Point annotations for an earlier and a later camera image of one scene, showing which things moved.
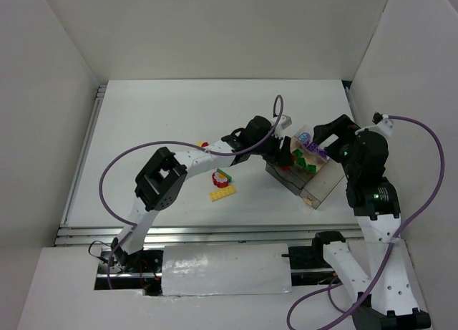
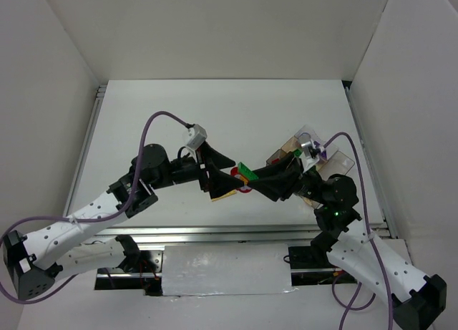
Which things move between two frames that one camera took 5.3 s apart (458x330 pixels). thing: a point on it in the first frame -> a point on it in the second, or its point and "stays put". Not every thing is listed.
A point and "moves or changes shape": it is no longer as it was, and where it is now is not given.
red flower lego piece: (219, 180) moves or changes shape
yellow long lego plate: (221, 192) stays put
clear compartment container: (312, 176) stays put
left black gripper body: (278, 149) -> (206, 173)
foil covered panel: (195, 270) stays put
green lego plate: (227, 176) moves or changes shape
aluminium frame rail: (205, 234) stays put
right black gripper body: (336, 137) -> (298, 176)
